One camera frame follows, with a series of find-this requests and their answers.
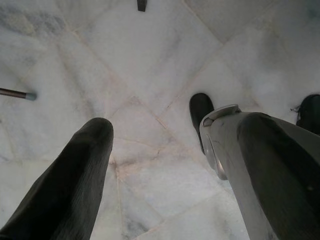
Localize dark metal table leg frame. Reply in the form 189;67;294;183
0;87;38;102

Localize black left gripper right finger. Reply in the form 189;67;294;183
226;112;320;240

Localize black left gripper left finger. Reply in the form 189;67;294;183
0;117;115;240

